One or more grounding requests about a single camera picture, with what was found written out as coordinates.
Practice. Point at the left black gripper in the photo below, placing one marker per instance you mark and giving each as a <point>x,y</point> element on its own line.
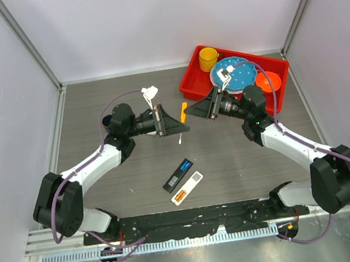
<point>167,126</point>

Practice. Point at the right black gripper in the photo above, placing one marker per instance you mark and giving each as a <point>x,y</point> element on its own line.
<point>206,108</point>

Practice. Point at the orange handle screwdriver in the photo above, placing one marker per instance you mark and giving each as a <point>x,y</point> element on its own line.
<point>183,117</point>

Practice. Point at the black remote control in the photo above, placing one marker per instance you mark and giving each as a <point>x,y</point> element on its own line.
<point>175,178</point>

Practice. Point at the blue battery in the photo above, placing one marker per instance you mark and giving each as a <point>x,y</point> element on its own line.
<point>185,165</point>
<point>188,167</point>

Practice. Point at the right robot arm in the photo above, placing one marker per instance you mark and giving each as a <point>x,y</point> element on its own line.
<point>329,168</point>

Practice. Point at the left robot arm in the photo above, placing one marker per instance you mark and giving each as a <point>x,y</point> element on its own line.
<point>60,206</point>

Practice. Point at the white remote orange batteries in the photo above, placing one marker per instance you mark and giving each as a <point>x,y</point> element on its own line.
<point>187,188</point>

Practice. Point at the grey plate underneath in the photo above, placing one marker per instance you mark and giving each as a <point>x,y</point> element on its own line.
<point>217,85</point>

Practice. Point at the red plastic tray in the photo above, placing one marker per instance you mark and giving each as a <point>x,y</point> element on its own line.
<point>196,84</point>

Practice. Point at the blue dotted plate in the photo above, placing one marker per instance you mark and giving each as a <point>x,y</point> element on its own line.
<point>245,75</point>

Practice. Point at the yellow mug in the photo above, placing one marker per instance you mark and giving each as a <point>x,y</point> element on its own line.
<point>208,57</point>

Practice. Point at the orange bowl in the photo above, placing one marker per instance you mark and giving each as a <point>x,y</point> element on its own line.
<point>269,82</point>

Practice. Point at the dark blue mug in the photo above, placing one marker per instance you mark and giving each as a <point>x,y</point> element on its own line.
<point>106,121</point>

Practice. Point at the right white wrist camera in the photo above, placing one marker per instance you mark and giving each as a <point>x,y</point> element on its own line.
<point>225,76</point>

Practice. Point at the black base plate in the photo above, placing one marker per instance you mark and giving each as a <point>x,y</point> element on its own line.
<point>200,222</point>

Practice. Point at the aluminium frame rail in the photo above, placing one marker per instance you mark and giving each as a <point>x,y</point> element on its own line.
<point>40,242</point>

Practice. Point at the slotted cable duct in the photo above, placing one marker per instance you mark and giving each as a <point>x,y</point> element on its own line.
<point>104,253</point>

